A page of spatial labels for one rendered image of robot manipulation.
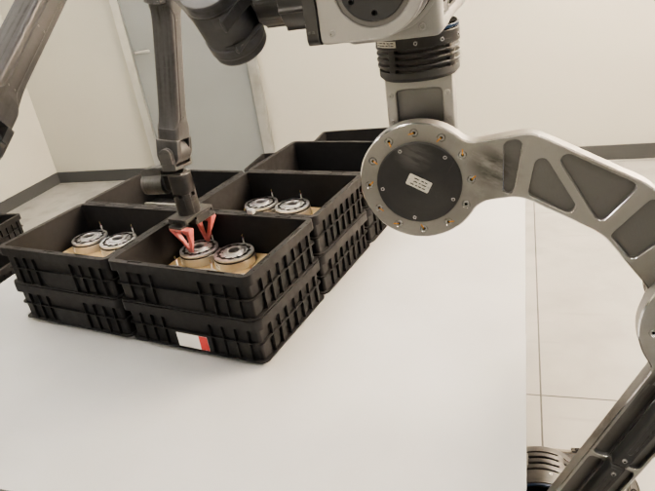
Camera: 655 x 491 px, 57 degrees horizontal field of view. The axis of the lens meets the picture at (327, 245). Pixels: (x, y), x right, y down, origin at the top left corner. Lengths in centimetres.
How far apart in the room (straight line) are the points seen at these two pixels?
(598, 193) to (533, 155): 12
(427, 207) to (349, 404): 43
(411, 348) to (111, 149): 446
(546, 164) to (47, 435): 108
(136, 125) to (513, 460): 459
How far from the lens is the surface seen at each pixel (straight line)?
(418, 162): 99
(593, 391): 235
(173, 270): 135
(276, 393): 128
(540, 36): 427
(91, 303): 162
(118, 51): 520
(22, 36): 100
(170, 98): 147
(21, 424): 147
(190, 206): 152
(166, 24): 145
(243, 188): 186
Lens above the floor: 149
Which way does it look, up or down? 25 degrees down
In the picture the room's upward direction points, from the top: 9 degrees counter-clockwise
